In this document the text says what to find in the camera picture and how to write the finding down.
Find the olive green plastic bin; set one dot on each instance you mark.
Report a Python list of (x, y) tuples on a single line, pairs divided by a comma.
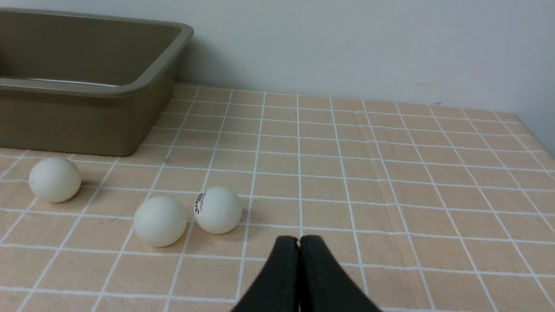
[(84, 83)]

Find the checkered beige tablecloth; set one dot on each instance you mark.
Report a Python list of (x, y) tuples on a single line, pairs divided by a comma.
[(427, 208)]

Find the plain white ball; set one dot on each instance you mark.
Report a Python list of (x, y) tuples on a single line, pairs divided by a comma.
[(160, 221), (55, 179)]

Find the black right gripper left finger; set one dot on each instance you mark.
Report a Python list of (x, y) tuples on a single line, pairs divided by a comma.
[(275, 287)]

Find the white ball with logo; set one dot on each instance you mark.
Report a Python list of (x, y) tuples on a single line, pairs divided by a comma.
[(218, 210)]

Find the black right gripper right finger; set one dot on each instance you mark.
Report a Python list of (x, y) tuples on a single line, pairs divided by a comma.
[(324, 285)]

